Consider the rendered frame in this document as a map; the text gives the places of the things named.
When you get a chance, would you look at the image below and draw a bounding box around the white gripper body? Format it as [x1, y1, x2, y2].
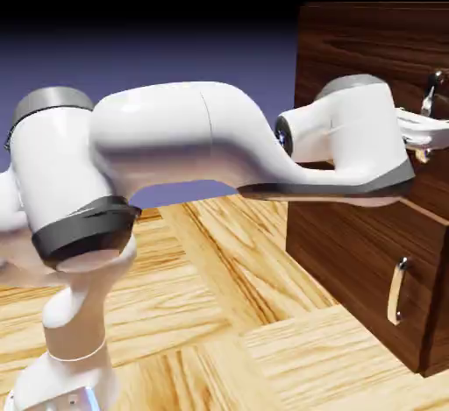
[395, 107, 445, 150]

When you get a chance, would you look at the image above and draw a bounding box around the curved metal door handle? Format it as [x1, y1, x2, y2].
[387, 256, 412, 327]
[415, 69, 449, 165]

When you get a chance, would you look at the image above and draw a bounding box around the dark wood cabinet door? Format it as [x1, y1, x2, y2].
[293, 3, 449, 223]
[285, 201, 449, 375]

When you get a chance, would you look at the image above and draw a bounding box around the dark wood cabinet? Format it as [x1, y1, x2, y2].
[285, 1, 449, 379]

